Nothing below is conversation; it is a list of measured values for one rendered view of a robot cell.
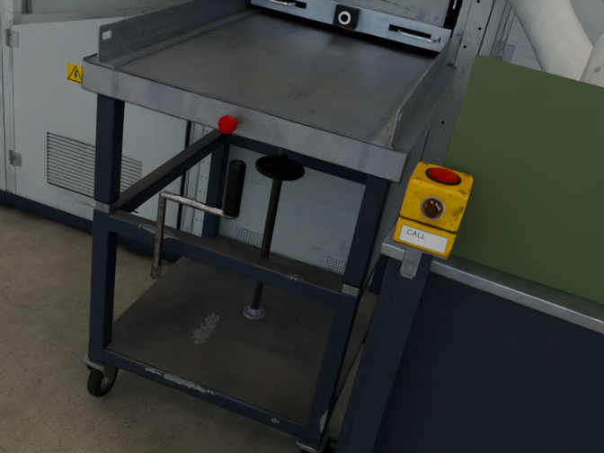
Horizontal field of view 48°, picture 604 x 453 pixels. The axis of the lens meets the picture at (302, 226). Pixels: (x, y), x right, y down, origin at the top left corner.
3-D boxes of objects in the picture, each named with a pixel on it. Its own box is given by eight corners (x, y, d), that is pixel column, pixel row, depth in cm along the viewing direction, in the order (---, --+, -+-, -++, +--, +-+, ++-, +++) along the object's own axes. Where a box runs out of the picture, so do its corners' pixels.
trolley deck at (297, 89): (400, 184, 115) (409, 152, 112) (81, 88, 128) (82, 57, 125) (450, 89, 173) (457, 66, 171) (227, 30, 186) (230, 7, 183)
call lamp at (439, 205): (439, 226, 90) (447, 204, 88) (414, 219, 90) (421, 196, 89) (441, 222, 91) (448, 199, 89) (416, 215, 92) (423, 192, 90)
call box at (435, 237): (447, 262, 93) (469, 195, 88) (391, 244, 95) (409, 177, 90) (454, 236, 100) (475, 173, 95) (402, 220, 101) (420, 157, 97)
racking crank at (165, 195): (146, 279, 137) (157, 141, 123) (154, 271, 140) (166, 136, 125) (222, 306, 134) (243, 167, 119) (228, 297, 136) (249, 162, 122)
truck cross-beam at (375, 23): (445, 53, 173) (451, 30, 171) (250, 4, 184) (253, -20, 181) (448, 49, 178) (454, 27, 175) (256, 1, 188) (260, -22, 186)
